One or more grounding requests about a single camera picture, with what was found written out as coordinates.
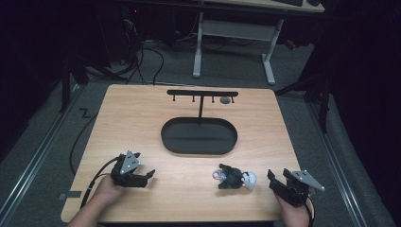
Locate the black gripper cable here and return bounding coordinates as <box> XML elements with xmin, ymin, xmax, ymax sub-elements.
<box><xmin>79</xmin><ymin>156</ymin><xmax>121</xmax><ymax>210</ymax></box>
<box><xmin>303</xmin><ymin>194</ymin><xmax>317</xmax><ymax>223</ymax></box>

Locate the grey tape strip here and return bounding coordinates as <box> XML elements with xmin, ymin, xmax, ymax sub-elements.
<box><xmin>58</xmin><ymin>190</ymin><xmax>82</xmax><ymax>201</ymax></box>

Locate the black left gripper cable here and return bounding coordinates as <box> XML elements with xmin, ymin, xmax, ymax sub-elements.
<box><xmin>79</xmin><ymin>156</ymin><xmax>121</xmax><ymax>210</ymax></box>

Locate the bundle of black cables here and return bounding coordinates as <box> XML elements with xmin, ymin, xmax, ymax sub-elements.
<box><xmin>119</xmin><ymin>18</ymin><xmax>166</xmax><ymax>87</ymax></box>

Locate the person's left hand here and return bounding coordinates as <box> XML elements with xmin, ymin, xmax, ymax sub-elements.
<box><xmin>94</xmin><ymin>174</ymin><xmax>125</xmax><ymax>204</ymax></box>

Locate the person's right hand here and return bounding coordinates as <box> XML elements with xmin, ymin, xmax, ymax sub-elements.
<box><xmin>275</xmin><ymin>193</ymin><xmax>312</xmax><ymax>227</ymax></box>

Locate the metal floor rail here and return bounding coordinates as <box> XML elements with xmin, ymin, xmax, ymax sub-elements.
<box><xmin>0</xmin><ymin>82</ymin><xmax>81</xmax><ymax>221</ymax></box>
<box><xmin>306</xmin><ymin>102</ymin><xmax>368</xmax><ymax>227</ymax></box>

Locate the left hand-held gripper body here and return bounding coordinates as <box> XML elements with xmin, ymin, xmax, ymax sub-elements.
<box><xmin>110</xmin><ymin>149</ymin><xmax>149</xmax><ymax>187</ymax></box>

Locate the black floor cable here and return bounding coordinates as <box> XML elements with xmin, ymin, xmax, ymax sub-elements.
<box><xmin>68</xmin><ymin>113</ymin><xmax>99</xmax><ymax>176</ymax></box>

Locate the black and white plush keychain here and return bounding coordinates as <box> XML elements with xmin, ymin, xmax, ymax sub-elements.
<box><xmin>211</xmin><ymin>163</ymin><xmax>258</xmax><ymax>191</ymax></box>

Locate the black hook rack with tray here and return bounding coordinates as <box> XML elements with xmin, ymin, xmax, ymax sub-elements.
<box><xmin>160</xmin><ymin>89</ymin><xmax>239</xmax><ymax>156</ymax></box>

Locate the white metal desk frame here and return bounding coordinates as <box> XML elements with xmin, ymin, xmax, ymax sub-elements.
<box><xmin>192</xmin><ymin>0</ymin><xmax>325</xmax><ymax>86</ymax></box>

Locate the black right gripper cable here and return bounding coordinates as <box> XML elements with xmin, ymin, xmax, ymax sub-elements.
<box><xmin>303</xmin><ymin>194</ymin><xmax>317</xmax><ymax>223</ymax></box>

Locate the black keyboard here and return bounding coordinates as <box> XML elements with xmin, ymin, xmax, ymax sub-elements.
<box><xmin>272</xmin><ymin>0</ymin><xmax>305</xmax><ymax>8</ymax></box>

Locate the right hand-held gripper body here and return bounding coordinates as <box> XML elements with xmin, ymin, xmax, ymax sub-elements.
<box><xmin>277</xmin><ymin>169</ymin><xmax>326</xmax><ymax>208</ymax></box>

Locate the black metal stand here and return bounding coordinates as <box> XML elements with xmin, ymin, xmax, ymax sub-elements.
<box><xmin>59</xmin><ymin>51</ymin><xmax>91</xmax><ymax>114</ymax></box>
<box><xmin>274</xmin><ymin>62</ymin><xmax>334</xmax><ymax>133</ymax></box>

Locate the dark computer tower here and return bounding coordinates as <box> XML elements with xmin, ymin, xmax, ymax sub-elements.
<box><xmin>121</xmin><ymin>6</ymin><xmax>143</xmax><ymax>64</ymax></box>

